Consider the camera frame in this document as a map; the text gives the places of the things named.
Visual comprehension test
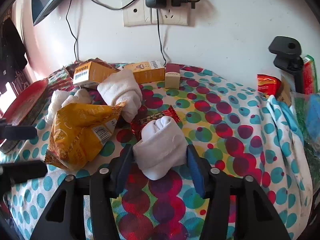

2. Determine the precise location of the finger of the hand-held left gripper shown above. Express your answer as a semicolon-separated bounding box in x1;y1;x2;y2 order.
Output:
0;119;37;140
0;160;48;200

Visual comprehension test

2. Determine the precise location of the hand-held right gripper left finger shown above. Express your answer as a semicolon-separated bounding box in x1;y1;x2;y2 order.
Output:
30;144;135;240

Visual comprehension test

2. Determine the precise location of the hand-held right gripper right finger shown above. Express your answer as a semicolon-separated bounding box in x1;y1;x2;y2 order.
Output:
186;144;292;240

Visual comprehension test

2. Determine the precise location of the red round tray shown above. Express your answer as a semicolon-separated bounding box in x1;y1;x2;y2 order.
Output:
0;78;49;154

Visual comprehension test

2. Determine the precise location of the smooth white sock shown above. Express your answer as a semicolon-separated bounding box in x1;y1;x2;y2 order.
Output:
132;116;188;180

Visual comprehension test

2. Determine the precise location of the yellow snack bag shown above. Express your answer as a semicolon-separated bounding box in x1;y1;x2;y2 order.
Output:
44;101;127;171

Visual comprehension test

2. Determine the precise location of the red candy wrapper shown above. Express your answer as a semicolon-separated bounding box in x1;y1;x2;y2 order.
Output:
130;104;181;142

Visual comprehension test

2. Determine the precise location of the fuzzy white balled sock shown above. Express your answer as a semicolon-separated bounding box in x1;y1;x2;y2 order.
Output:
65;89;93;105

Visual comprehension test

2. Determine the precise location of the large white terry sock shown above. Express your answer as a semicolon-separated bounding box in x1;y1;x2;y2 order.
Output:
97;69;143;122

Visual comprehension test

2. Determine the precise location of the yellow box with barcode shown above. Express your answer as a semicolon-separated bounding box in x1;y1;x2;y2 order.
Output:
72;60;121;86

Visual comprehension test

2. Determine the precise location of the red and beige box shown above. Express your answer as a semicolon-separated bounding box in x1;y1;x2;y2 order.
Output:
164;63;181;89

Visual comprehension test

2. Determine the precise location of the long yellow box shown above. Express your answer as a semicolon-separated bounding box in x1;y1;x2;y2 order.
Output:
124;60;166;83

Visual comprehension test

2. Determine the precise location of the brown snack bag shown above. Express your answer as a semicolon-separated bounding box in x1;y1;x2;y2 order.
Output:
64;58;120;79

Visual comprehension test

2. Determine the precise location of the polka dot tablecloth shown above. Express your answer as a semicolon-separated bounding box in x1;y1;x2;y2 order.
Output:
0;61;314;240

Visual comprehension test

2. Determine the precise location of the dark hanging clothing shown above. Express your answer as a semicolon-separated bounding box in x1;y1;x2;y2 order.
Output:
0;17;28;94

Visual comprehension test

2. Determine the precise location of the red snack packet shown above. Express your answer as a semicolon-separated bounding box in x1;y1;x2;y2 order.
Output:
257;74;282;98

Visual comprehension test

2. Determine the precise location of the black monitor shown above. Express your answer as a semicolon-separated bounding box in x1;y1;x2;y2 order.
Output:
31;0;87;27

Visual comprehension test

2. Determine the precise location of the black clamp stand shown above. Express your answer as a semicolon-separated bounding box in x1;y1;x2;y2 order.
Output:
268;36;305;93

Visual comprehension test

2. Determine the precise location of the white power outlet plate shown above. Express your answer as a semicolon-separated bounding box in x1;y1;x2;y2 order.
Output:
151;0;190;26

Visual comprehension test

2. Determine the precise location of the thin monitor cable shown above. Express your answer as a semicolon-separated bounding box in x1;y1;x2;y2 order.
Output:
66;0;78;63

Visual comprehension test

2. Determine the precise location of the black adapter cable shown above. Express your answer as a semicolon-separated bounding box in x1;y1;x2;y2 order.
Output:
156;8;167;66

